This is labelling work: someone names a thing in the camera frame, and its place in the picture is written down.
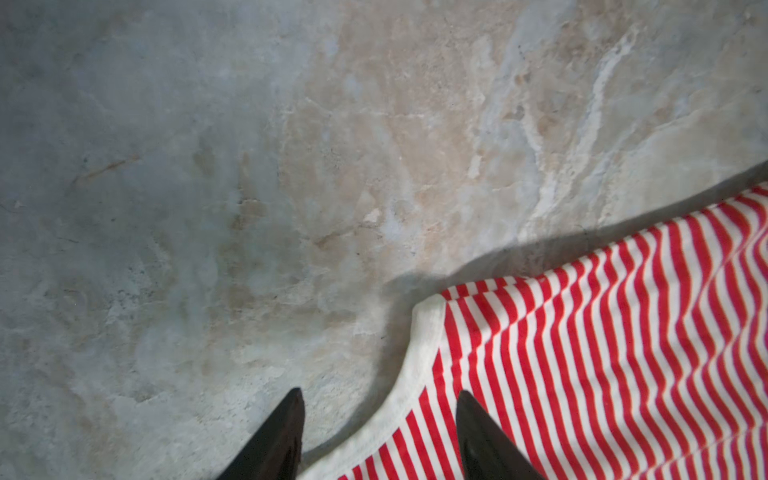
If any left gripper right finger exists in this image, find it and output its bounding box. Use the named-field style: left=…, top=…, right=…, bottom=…
left=456, top=390, right=543, bottom=480

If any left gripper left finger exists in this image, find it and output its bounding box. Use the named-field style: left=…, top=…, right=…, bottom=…
left=217, top=387, right=305, bottom=480

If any red white striped tank top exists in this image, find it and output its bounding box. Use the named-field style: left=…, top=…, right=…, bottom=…
left=304, top=184, right=767, bottom=479

